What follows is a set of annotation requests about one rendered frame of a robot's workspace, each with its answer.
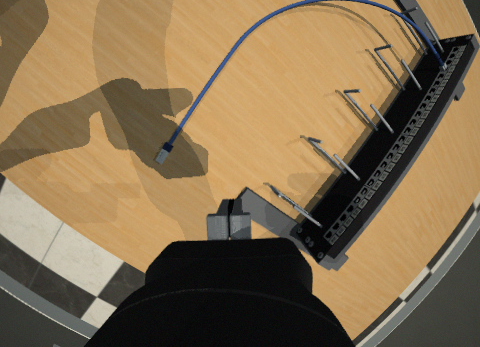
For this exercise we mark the grey network cable plug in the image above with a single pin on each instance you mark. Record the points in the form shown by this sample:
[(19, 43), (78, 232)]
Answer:
[(164, 152)]

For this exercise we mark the blue patch cord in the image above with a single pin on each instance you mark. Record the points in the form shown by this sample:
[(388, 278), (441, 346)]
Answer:
[(268, 17)]

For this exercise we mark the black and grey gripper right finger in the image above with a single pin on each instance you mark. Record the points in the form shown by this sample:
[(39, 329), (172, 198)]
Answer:
[(240, 222)]

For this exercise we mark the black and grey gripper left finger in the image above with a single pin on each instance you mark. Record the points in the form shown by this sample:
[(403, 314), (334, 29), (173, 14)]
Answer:
[(218, 224)]

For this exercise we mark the black patch panel rack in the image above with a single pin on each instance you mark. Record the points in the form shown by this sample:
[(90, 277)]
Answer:
[(345, 211)]

